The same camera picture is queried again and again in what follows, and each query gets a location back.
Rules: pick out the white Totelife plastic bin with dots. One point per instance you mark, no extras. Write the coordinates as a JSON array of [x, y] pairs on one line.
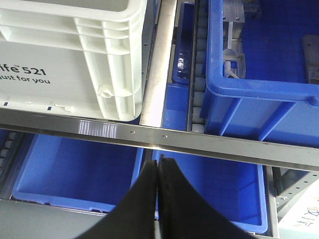
[[79, 58]]

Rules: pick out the small blue bin with bolts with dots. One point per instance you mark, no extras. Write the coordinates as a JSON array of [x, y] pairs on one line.
[[183, 45]]

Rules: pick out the blue bin with metal parts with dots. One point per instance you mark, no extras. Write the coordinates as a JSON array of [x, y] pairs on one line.
[[278, 100]]

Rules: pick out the blue bin lower middle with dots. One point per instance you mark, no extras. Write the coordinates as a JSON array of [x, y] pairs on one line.
[[77, 174]]

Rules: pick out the metal machined part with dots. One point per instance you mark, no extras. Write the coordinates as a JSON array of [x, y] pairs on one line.
[[234, 65]]

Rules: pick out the steel divider tube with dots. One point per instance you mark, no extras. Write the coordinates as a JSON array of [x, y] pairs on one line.
[[154, 97]]

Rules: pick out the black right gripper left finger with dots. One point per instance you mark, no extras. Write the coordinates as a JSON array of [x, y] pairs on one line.
[[134, 216]]

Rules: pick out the blue bin lower right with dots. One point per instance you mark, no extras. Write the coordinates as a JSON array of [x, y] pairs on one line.
[[235, 189]]

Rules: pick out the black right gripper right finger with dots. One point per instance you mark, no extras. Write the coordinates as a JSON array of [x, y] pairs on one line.
[[184, 213]]

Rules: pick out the steel front rail right shelf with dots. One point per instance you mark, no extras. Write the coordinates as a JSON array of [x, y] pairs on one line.
[[265, 153]]

